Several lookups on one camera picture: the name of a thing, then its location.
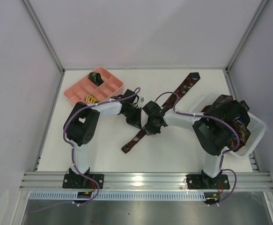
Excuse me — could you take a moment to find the white slotted cable duct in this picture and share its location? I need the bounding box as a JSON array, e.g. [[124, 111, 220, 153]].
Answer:
[[29, 191, 206, 201]]

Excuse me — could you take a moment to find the white plastic basket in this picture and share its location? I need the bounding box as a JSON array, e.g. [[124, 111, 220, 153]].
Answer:
[[190, 91, 266, 158]]

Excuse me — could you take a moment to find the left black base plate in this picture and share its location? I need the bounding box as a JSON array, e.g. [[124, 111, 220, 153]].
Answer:
[[62, 173, 104, 189]]

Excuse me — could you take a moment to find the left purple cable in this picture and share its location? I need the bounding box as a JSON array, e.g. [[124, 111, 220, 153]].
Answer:
[[30, 87, 141, 213]]

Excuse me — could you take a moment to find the pink compartment organizer tray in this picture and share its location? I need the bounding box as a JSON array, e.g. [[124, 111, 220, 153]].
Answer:
[[64, 67, 124, 105]]

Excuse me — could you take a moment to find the dark red patterned tie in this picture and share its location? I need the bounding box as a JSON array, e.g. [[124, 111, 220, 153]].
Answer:
[[121, 72, 200, 154]]

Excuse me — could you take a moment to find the pile of dark ties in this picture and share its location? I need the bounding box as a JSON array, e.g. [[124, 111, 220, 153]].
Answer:
[[201, 95, 251, 152]]

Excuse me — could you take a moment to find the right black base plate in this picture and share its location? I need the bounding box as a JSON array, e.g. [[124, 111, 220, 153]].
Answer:
[[186, 173, 230, 190]]

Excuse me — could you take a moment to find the aluminium front rail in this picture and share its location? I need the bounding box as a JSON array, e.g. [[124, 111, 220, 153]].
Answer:
[[20, 172, 273, 192]]

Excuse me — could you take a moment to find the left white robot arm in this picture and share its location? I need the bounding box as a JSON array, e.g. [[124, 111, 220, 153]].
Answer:
[[62, 87, 141, 189]]

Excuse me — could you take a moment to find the right aluminium frame post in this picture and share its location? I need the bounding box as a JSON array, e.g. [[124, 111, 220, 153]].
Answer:
[[226, 0, 270, 73]]

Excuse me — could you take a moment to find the rolled yellow patterned tie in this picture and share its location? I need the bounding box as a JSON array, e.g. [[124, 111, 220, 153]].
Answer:
[[85, 94, 99, 104]]

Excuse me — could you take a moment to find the aluminium frame post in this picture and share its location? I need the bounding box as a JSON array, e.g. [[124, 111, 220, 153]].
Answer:
[[226, 0, 270, 73], [20, 0, 65, 75]]

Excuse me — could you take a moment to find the left aluminium frame post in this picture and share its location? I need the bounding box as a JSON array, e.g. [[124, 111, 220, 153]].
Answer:
[[20, 0, 65, 75]]

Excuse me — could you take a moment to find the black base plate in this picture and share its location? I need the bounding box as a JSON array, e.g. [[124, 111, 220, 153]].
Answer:
[[186, 173, 230, 190], [62, 173, 104, 189]]

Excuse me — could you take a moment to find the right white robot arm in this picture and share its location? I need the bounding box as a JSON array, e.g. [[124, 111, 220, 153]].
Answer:
[[143, 101, 232, 189]]

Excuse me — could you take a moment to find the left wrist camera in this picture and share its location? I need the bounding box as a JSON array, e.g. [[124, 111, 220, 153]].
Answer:
[[138, 97, 146, 108]]

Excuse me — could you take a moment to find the rolled black yellow tie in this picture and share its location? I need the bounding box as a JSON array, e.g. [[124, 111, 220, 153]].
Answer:
[[89, 72, 104, 86]]

